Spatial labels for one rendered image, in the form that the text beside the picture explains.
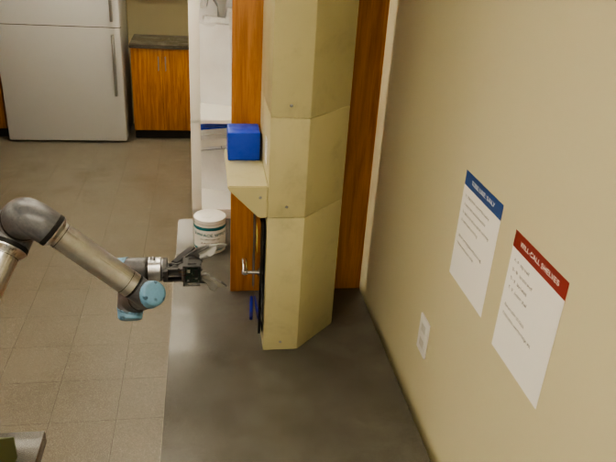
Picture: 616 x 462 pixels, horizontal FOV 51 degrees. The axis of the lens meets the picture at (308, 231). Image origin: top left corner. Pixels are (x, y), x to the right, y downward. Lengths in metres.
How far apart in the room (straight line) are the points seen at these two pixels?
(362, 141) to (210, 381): 0.94
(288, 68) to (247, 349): 0.91
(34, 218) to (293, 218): 0.71
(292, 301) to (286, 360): 0.19
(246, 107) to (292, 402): 0.94
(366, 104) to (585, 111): 1.18
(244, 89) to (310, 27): 0.47
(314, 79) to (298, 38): 0.12
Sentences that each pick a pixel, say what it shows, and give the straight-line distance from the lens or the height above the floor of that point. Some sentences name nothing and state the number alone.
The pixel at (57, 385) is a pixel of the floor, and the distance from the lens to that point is 3.62.
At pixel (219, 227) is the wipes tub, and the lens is 2.66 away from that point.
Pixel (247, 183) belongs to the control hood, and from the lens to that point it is 1.88.
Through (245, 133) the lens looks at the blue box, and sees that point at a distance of 2.03.
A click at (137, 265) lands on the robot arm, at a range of 2.05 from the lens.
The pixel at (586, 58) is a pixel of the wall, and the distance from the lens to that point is 1.18.
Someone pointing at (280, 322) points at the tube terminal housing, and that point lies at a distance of 2.09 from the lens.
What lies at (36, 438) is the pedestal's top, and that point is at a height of 0.94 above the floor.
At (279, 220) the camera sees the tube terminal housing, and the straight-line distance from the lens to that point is 1.91.
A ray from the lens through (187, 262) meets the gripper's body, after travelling 2.03.
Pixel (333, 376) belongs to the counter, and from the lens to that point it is 2.06.
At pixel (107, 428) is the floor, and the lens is 3.32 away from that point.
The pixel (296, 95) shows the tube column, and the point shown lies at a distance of 1.79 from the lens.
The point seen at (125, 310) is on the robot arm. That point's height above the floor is 1.12.
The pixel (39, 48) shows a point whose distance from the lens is 6.90.
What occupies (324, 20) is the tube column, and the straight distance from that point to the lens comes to 1.79.
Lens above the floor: 2.21
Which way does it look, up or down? 26 degrees down
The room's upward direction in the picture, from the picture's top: 4 degrees clockwise
